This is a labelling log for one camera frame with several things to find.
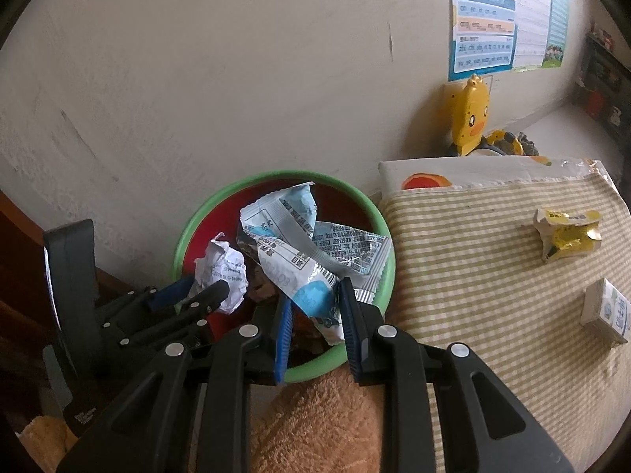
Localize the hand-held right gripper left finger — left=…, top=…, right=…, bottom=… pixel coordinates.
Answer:
left=56, top=298, right=295, bottom=473

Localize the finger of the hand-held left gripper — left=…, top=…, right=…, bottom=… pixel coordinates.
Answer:
left=118, top=280, right=231, bottom=350
left=99, top=275, right=197, bottom=329

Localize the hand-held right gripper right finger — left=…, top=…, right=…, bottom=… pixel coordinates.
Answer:
left=338, top=277, right=575, bottom=473

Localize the white printed paper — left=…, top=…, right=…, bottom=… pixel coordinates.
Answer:
left=194, top=233, right=249, bottom=315

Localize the red bin with green rim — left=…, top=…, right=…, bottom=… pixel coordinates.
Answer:
left=170, top=170, right=397, bottom=385

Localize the blue white packet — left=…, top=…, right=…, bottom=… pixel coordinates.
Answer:
left=238, top=182, right=394, bottom=345

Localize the brown wooden furniture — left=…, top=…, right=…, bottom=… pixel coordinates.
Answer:
left=0, top=191, right=130, bottom=405

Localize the green checked tablecloth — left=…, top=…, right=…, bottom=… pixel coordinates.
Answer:
left=370, top=160, right=631, bottom=473

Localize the white cloth with orange print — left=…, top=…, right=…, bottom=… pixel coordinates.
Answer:
left=377, top=155, right=601, bottom=194

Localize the crumpled yellow carton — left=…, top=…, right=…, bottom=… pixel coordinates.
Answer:
left=532, top=207, right=603, bottom=263

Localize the yellow duck toy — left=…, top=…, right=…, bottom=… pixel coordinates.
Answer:
left=445, top=74, right=524, bottom=158

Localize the small white carton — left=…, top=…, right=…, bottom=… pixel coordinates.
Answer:
left=579, top=278, right=631, bottom=346

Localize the dark shelf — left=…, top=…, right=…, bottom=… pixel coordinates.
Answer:
left=573, top=30, right=631, bottom=126

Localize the blue bordered wall poster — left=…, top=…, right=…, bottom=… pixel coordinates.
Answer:
left=447, top=0, right=519, bottom=82

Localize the pale lettered wall poster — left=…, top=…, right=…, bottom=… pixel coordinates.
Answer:
left=512, top=0, right=554, bottom=73

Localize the green wall poster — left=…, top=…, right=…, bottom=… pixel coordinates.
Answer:
left=541, top=0, right=571, bottom=68

